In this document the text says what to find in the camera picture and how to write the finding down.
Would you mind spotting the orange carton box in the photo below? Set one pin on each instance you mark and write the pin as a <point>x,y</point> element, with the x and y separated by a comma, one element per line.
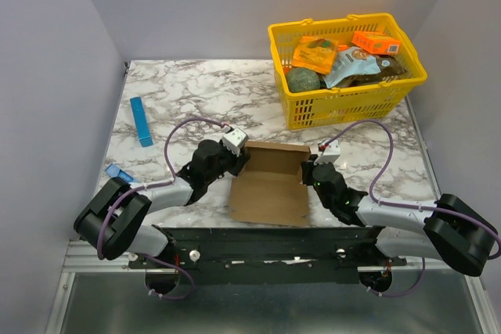
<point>376,43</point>

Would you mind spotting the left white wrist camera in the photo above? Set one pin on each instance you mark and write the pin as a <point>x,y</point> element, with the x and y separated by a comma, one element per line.
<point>234,140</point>

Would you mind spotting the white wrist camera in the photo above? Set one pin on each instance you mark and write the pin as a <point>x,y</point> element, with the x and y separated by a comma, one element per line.
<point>329,152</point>
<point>234,140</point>

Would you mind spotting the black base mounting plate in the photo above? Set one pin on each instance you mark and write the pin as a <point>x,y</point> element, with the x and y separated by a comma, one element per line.
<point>286,255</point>

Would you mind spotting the small blue block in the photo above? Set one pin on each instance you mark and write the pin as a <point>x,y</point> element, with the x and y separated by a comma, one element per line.
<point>114,171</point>

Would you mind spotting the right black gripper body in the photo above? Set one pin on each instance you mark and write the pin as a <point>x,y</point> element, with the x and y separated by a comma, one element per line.
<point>308,172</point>

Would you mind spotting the aluminium frame rail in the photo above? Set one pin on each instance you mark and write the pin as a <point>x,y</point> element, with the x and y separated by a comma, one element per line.
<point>97,296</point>

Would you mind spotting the light blue snack bag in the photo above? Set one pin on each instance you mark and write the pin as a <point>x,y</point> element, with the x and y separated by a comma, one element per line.
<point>350,64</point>

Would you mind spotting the brown cardboard box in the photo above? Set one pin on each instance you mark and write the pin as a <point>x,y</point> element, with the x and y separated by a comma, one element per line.
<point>269,188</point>

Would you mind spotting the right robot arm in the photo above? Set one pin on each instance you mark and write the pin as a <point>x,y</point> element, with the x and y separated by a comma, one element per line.
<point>446,229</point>

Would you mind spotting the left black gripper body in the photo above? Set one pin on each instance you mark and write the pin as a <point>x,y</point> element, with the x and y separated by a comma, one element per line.
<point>228,161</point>

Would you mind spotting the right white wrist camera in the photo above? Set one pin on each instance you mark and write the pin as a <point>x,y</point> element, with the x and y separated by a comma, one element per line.
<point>329,152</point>

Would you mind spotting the yellow plastic basket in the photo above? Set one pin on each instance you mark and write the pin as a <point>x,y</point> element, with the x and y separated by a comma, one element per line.
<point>341,105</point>

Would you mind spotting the orange snack pouch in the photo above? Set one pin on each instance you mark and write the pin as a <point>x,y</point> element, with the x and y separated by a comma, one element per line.
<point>315,53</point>

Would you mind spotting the long blue bar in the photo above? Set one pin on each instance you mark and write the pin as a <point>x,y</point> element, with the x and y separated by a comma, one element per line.
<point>141,124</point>

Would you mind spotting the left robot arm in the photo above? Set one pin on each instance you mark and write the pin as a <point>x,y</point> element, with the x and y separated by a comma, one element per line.
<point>113,220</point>

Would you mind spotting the green round melon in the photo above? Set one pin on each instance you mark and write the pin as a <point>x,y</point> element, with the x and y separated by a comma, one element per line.
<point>301,79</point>

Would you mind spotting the dark brown snack bag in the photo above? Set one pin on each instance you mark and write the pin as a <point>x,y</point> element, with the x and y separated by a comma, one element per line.
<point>385,70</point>

